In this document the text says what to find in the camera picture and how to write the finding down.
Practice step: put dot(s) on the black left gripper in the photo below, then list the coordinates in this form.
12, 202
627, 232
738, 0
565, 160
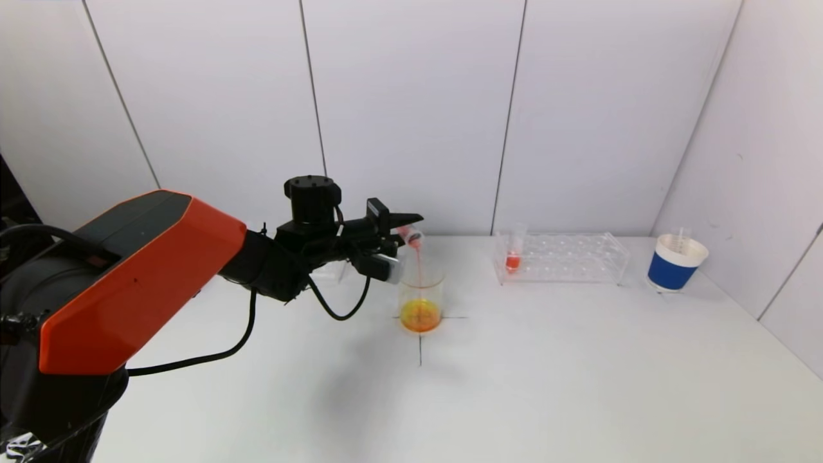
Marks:
377, 216

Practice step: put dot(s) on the test tube with red pigment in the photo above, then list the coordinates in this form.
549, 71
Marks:
415, 239
512, 262

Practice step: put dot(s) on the test tube with yellow pigment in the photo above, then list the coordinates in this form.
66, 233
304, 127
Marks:
682, 236

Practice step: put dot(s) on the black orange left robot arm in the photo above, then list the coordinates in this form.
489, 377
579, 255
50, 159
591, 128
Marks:
141, 270

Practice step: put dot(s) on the clear glass beaker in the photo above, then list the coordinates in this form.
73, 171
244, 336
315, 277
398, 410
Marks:
421, 315

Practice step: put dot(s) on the blue white paper cup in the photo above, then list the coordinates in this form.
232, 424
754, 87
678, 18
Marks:
672, 273

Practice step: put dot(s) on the clear plastic wrap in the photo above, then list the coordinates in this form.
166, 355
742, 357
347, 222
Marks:
19, 450

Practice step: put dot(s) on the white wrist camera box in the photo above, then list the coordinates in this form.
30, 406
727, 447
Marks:
386, 269

